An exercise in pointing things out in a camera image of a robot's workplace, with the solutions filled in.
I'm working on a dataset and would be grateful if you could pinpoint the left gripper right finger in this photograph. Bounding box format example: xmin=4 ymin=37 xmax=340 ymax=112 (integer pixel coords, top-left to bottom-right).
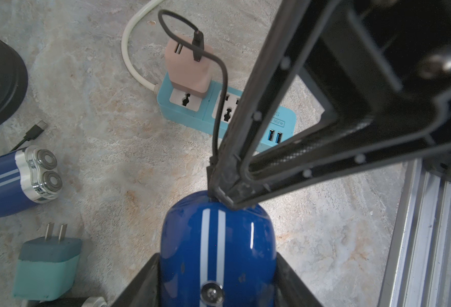
xmin=275 ymin=253 xmax=323 ymax=307

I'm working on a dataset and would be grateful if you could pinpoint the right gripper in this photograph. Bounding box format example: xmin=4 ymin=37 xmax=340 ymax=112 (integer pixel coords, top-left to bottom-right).
xmin=301 ymin=1 xmax=451 ymax=127

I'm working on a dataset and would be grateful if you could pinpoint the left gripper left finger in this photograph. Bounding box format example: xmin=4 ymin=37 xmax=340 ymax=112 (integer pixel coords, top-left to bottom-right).
xmin=112 ymin=253 xmax=160 ymax=307

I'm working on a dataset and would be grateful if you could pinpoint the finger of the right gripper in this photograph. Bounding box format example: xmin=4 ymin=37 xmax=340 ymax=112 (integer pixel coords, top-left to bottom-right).
xmin=207 ymin=1 xmax=451 ymax=210

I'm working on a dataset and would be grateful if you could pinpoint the teal power strip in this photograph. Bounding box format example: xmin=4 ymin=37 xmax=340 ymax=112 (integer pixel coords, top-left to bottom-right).
xmin=157 ymin=75 xmax=297 ymax=152

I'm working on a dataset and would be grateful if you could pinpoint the teal USB charger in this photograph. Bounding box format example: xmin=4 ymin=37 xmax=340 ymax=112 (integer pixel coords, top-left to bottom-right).
xmin=12 ymin=223 xmax=82 ymax=301

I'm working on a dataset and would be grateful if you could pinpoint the pink USB charger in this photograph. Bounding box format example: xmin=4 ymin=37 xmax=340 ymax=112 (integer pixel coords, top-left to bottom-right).
xmin=165 ymin=38 xmax=212 ymax=98

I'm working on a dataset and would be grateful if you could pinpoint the black cable to pink charger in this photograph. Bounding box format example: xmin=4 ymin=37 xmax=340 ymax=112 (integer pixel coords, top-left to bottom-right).
xmin=157 ymin=9 xmax=229 ymax=170

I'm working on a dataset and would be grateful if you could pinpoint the black charging cable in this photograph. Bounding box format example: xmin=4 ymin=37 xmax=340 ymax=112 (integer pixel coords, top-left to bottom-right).
xmin=9 ymin=120 xmax=49 ymax=153

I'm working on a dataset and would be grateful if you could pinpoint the black electric shaver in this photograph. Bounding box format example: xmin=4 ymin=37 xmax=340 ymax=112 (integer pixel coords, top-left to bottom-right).
xmin=37 ymin=296 xmax=108 ymax=307

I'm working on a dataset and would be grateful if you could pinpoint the aluminium mounting rail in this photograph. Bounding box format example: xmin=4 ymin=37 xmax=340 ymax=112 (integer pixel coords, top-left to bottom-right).
xmin=378 ymin=152 xmax=451 ymax=306

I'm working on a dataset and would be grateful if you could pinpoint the white power strip cord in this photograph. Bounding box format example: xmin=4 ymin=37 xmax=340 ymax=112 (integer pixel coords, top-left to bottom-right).
xmin=120 ymin=0 xmax=166 ymax=93

